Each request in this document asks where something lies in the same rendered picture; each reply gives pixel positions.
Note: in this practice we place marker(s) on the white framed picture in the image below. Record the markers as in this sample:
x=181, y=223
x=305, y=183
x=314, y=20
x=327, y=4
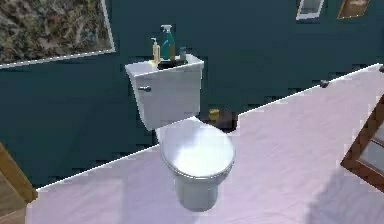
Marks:
x=310, y=8

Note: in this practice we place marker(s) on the yellow sponge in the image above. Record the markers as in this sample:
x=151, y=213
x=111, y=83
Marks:
x=214, y=114

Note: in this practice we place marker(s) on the black tray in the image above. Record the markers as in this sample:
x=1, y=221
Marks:
x=170, y=64

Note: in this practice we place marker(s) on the large framed mottled picture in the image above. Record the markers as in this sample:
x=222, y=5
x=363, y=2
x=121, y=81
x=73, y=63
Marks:
x=50, y=26

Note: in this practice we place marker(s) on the gold framed picture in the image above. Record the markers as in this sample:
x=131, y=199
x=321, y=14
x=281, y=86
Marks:
x=353, y=7

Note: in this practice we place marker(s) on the dark brown bin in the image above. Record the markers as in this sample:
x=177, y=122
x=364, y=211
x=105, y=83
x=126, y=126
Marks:
x=226, y=120

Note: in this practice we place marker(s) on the light wooden cabinet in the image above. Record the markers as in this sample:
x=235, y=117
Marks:
x=13, y=186

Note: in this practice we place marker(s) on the grey round door stop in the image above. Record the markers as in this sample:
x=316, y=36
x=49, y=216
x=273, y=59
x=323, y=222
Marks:
x=381, y=69
x=324, y=83

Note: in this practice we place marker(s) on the cream soap pump bottle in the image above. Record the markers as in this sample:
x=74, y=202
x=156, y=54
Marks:
x=156, y=51

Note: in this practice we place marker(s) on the small grey bottle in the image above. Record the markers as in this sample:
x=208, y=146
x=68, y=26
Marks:
x=183, y=53

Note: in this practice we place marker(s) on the teal spray bottle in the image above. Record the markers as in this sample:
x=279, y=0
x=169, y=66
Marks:
x=167, y=43

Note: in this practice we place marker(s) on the brown wooden framed door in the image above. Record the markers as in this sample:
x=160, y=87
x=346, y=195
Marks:
x=366, y=146

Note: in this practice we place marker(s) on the white toilet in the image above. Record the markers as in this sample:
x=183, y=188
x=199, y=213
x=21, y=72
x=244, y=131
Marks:
x=173, y=96

